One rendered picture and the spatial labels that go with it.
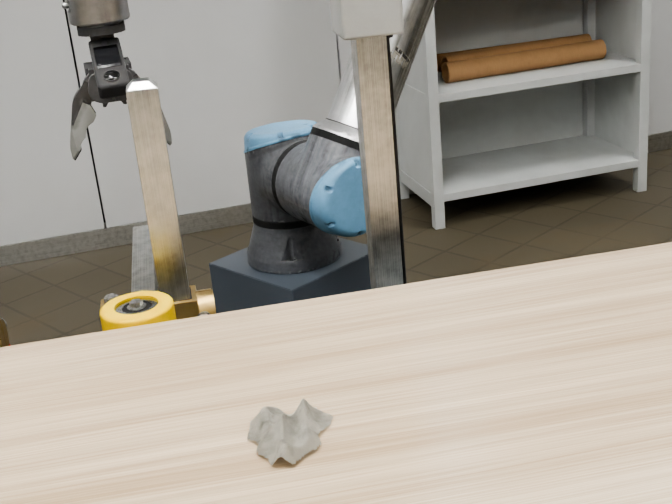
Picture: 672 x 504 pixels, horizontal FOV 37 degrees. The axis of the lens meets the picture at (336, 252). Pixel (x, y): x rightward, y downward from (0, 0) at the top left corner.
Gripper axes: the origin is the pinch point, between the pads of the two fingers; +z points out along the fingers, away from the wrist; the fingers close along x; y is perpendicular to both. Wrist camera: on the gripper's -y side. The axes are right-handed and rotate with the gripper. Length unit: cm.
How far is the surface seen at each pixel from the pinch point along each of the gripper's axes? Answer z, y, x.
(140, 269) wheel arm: 8.1, -29.5, 1.3
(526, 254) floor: 94, 142, -134
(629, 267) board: 4, -66, -49
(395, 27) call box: -22, -49, -30
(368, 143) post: -9, -47, -26
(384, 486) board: 4, -94, -12
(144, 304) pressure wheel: 3, -53, 2
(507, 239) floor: 94, 158, -134
